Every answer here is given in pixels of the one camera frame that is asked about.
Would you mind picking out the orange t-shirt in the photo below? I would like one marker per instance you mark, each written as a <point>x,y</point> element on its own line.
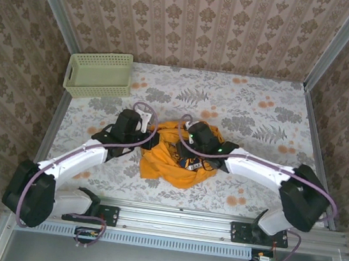
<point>163,167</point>

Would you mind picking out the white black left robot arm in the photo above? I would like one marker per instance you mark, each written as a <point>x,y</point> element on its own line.
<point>73,165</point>

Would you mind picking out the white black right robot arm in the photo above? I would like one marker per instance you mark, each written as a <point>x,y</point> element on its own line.
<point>259,170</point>

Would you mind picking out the floral patterned tablecloth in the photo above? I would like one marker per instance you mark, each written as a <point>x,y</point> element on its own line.
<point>230,96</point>

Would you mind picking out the pale green plastic basket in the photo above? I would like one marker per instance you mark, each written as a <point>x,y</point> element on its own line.
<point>98,75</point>

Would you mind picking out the small circuit board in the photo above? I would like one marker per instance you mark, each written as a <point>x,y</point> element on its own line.
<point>90,232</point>
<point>263,259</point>

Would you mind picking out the aluminium side rail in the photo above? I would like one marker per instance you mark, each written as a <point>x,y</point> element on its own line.
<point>309,106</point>
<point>54,121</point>

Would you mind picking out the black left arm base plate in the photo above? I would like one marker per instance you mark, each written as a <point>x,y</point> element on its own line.
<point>110,215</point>

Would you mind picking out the aluminium mounting rail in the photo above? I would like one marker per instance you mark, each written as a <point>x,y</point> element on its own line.
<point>175,220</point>

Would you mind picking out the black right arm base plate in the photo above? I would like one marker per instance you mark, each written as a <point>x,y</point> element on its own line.
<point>241,232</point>

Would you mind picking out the aluminium frame post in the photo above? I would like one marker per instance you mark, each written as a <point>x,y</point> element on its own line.
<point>338,42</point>
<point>56,5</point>

